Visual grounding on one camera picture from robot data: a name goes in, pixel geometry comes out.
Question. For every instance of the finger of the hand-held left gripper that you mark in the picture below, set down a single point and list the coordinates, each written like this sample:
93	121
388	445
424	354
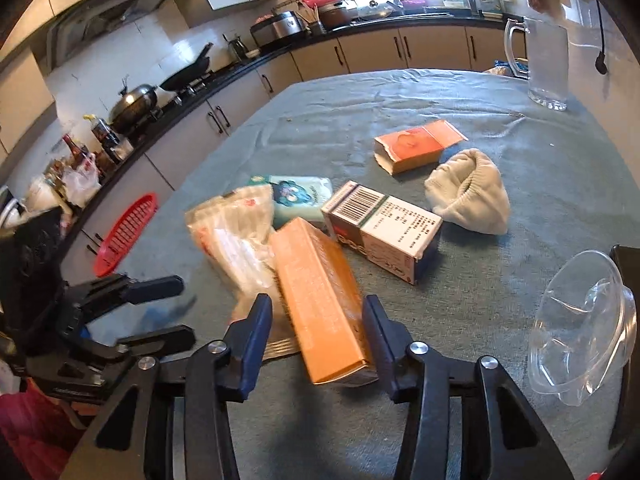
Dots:
155	288
165	336

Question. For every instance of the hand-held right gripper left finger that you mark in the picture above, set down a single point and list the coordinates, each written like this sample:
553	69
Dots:
260	330

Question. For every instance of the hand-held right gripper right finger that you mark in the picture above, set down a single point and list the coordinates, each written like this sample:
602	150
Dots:
375	330

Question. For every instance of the long orange carton box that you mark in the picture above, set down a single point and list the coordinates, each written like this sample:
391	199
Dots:
315	300

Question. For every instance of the clear plastic wrapper packet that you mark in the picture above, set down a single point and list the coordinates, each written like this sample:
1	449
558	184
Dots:
230	245

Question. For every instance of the white knit sock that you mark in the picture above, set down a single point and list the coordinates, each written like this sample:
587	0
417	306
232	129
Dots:
470	190

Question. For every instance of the red plastic basket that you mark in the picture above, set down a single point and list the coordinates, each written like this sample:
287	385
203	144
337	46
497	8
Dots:
125	235

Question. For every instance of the white plastic bag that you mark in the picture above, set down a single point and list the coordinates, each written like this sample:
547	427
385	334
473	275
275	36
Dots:
80	180

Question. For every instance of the white barcode carton box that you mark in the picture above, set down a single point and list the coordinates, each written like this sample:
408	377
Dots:
390	230

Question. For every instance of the teal tissue pack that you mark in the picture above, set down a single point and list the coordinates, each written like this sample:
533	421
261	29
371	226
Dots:
300	195

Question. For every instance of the dark bottle with yellow cap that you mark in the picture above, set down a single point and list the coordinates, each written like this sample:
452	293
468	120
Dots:
102	135

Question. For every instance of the red bag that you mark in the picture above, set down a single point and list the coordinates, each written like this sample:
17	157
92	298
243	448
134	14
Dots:
35	430

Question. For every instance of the steel wok with lid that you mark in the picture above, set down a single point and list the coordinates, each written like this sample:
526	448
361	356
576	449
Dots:
132	105

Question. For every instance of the small open orange box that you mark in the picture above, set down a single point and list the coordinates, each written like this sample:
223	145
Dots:
415	147

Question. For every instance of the clear plastic bowl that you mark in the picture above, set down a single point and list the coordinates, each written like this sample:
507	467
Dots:
575	330

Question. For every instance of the black frying pan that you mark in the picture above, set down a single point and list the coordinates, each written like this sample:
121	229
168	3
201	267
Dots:
192	67

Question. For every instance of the grey-blue tablecloth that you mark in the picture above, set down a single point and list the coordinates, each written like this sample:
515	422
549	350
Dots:
500	125

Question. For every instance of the black chair back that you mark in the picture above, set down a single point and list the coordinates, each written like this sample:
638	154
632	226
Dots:
625	262

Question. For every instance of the steel range hood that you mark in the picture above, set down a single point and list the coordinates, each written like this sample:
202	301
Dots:
115	5

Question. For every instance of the beige base cabinets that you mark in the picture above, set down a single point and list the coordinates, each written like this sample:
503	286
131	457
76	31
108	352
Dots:
370	50

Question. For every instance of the silver rice cooker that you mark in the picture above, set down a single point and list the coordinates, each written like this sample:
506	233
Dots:
277	27

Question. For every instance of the black kitchen counter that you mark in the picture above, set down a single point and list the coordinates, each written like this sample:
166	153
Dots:
440	20

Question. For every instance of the brown cooking pot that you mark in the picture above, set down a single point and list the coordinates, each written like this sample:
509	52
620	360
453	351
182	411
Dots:
337	15

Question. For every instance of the pan with glass lid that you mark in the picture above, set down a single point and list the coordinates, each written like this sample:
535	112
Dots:
375	10

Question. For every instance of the glass pitcher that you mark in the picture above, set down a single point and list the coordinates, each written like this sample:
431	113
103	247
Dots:
547	60

